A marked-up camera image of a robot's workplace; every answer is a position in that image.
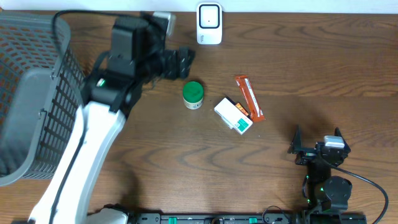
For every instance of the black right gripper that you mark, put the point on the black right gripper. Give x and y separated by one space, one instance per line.
306 154

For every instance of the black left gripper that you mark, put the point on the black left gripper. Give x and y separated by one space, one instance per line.
165 66

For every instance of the orange snack bar wrapper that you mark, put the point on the orange snack bar wrapper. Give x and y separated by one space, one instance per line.
245 85

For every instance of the white green box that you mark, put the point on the white green box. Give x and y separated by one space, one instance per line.
232 116

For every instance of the small orange white box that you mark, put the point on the small orange white box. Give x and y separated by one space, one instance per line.
241 108

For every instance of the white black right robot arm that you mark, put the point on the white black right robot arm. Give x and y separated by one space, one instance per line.
327 195

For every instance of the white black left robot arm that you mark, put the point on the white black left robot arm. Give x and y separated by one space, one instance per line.
105 99

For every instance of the green lid jar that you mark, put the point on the green lid jar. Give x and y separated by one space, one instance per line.
193 95

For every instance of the grey plastic mesh basket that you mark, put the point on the grey plastic mesh basket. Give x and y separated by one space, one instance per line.
39 76

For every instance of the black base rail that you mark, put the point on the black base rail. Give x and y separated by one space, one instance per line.
217 218

